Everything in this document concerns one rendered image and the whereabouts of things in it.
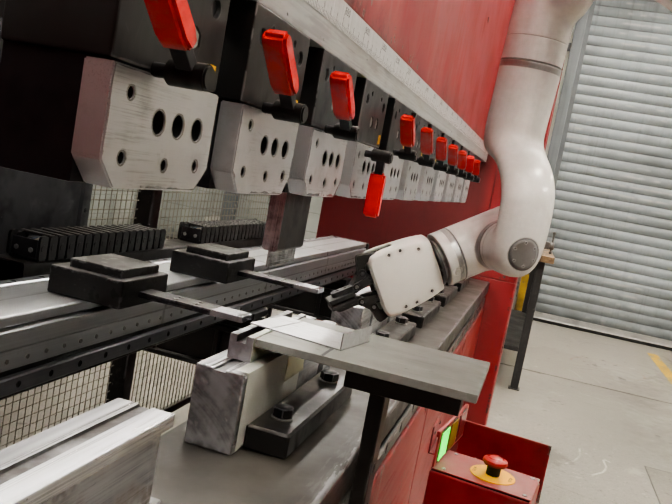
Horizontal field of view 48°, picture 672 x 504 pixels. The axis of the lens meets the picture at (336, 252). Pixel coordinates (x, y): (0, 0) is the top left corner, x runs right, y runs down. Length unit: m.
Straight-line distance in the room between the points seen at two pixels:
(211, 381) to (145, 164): 0.39
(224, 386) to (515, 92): 0.59
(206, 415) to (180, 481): 0.10
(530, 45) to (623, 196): 7.15
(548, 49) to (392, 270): 0.38
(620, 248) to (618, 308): 0.62
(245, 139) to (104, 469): 0.30
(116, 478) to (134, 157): 0.27
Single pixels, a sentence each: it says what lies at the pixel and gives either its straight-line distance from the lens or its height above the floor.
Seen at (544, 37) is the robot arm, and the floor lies 1.45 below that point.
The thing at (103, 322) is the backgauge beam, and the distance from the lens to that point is 1.08.
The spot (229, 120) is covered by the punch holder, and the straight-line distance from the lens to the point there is 0.67.
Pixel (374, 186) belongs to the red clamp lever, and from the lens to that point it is 1.08.
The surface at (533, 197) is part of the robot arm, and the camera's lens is 1.07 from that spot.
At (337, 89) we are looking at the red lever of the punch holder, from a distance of 0.83.
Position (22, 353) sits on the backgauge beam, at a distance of 0.95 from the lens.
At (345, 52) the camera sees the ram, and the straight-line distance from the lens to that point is 0.94.
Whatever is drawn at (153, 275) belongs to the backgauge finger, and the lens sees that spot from 1.06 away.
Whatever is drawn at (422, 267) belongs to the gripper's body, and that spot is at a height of 1.09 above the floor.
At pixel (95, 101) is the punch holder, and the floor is 1.23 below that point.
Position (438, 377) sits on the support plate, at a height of 1.00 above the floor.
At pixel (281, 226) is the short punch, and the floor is 1.13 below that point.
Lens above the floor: 1.21
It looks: 6 degrees down
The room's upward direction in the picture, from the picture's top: 11 degrees clockwise
